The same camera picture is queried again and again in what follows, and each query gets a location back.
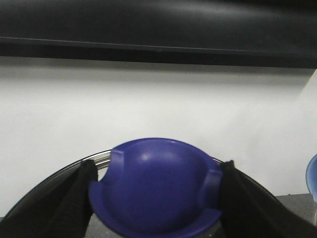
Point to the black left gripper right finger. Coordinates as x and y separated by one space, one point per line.
251 211

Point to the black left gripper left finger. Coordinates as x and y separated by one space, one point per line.
63 213

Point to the light blue ribbed plastic cup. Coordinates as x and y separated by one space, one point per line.
311 182

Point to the black range hood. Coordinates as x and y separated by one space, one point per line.
273 33

